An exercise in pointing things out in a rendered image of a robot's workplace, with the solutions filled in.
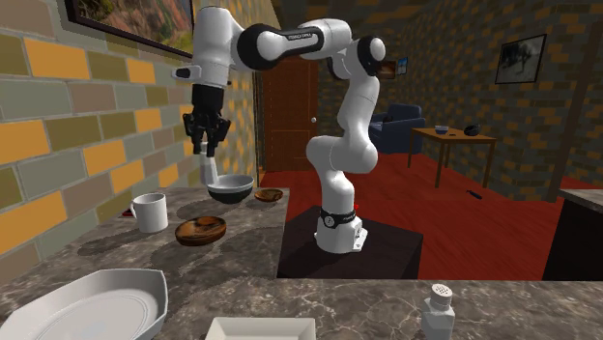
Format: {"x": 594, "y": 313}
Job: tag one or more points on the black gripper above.
{"x": 207, "y": 100}

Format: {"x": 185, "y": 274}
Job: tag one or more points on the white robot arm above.
{"x": 339, "y": 155}

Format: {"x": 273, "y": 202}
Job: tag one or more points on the brown wooden door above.
{"x": 288, "y": 113}

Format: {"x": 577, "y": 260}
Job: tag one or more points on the small brown wooden bowl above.
{"x": 269, "y": 194}

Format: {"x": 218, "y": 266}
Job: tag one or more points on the white mug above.
{"x": 151, "y": 214}

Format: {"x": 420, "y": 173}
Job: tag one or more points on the large brown wooden bowl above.
{"x": 200, "y": 231}

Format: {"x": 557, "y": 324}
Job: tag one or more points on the dark blue armchair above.
{"x": 398, "y": 127}

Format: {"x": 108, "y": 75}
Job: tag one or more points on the white square plate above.
{"x": 260, "y": 329}

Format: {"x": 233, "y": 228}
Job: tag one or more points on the large white octagonal plate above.
{"x": 94, "y": 306}

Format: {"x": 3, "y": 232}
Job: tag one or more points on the dark robot stand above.
{"x": 377, "y": 256}

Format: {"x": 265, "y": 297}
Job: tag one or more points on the brown wooden side table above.
{"x": 459, "y": 136}

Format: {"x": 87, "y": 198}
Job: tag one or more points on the small dark object on floor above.
{"x": 474, "y": 194}

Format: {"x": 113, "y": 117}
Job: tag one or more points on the white salt shaker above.
{"x": 438, "y": 318}

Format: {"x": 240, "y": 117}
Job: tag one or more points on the dark cabinet with stone top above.
{"x": 577, "y": 240}

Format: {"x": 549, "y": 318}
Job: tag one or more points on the framed landscape wall picture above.
{"x": 141, "y": 19}

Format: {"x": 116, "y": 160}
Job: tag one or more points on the small orange wall picture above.
{"x": 389, "y": 70}

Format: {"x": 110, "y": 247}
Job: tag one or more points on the small blue wall picture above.
{"x": 403, "y": 66}

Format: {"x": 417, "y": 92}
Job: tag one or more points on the dark framed wall picture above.
{"x": 520, "y": 59}

